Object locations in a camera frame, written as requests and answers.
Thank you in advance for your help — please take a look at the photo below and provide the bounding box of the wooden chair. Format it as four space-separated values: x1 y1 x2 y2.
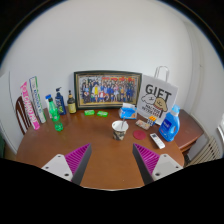
15 97 31 134

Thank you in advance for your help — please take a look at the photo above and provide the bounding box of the framed group photo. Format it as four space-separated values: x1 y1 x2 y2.
74 70 142 109

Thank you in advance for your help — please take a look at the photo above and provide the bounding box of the blue tissue pack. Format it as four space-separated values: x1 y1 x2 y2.
119 103 137 119

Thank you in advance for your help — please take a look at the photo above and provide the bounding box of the white radiator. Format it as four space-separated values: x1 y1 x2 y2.
186 137 221 166

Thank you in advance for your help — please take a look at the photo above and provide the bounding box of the dark wooden side table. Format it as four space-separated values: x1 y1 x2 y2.
175 109 204 154

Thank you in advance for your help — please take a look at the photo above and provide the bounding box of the pink long box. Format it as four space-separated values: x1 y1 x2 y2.
20 82 40 130

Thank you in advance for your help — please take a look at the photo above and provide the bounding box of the white remote control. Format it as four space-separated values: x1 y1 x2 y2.
150 133 165 149

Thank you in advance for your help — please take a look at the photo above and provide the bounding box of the blue detergent bottle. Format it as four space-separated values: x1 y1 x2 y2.
159 105 180 142

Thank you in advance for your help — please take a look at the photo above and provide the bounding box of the paper cup with spoon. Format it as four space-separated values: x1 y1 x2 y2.
112 119 129 140

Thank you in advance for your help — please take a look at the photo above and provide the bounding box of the white green long box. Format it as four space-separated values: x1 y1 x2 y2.
29 76 46 123

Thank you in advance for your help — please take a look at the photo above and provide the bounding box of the green plastic soda bottle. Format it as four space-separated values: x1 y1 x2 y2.
48 98 63 132

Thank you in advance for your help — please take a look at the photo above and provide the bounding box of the left green soap box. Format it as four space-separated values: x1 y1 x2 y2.
84 110 95 116

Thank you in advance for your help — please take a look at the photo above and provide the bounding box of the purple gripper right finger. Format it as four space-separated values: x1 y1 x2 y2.
133 143 182 185

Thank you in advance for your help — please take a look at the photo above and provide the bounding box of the colourful puzzle cube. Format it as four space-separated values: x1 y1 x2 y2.
147 116 157 126

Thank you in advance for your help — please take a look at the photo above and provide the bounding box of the small blue white bottle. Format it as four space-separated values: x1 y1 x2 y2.
45 94 52 119

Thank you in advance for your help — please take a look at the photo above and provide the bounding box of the small snack packet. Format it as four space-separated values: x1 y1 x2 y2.
135 119 150 130

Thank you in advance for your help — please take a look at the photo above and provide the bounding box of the dark glass sauce bottle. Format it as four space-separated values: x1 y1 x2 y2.
67 93 76 114

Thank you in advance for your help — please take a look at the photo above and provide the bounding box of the white gift paper bag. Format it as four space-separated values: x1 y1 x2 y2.
137 66 178 125

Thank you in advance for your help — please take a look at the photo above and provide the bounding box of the dark blue pump bottle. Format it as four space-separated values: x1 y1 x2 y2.
55 88 66 115

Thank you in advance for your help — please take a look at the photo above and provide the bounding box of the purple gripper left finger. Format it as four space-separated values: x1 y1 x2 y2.
42 143 92 185

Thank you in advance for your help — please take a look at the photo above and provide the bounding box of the red round coaster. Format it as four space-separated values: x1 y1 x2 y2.
133 130 146 140

